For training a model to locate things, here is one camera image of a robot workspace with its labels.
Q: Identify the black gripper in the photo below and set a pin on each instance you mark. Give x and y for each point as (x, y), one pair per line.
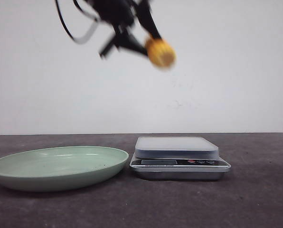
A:
(118, 13)

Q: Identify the yellow corn cob piece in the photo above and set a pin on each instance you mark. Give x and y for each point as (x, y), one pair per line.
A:
(160, 53)

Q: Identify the silver digital kitchen scale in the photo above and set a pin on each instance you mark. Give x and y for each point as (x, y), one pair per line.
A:
(177, 158)

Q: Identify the light green plate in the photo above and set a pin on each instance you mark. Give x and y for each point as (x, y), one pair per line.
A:
(60, 168)

